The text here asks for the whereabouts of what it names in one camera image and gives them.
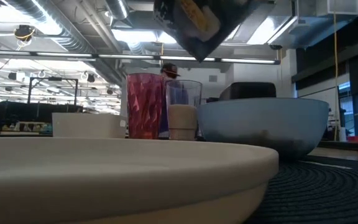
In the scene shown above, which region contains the Frosted Flakes cereal box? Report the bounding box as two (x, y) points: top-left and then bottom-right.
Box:
(153, 0), (262, 63)

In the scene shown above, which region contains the beige plate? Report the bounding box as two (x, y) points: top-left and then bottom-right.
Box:
(0, 136), (280, 224)

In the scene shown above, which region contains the clear glass of milk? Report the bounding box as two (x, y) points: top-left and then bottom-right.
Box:
(164, 79), (203, 142)

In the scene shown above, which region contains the red faceted tumbler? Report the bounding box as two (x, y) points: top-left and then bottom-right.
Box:
(126, 72), (167, 140)

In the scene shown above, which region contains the person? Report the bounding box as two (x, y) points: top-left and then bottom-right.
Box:
(159, 62), (181, 81)

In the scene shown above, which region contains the blue bowl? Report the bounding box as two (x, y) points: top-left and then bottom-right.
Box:
(196, 97), (330, 161)

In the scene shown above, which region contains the white container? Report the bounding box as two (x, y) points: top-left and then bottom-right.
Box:
(52, 112), (129, 139)

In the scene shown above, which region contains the long ceiling light strip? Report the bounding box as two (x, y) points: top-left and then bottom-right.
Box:
(0, 49), (281, 65)

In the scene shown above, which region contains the black folding partition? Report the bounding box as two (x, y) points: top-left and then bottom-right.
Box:
(0, 101), (84, 132)

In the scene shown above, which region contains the dark woven placemat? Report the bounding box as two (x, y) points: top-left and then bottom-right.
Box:
(243, 154), (358, 224)

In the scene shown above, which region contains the black metal frame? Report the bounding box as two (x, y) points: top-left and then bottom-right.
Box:
(27, 77), (80, 105)

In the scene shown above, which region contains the yellow hanging cable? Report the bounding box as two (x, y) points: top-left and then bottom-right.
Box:
(332, 12), (340, 141)

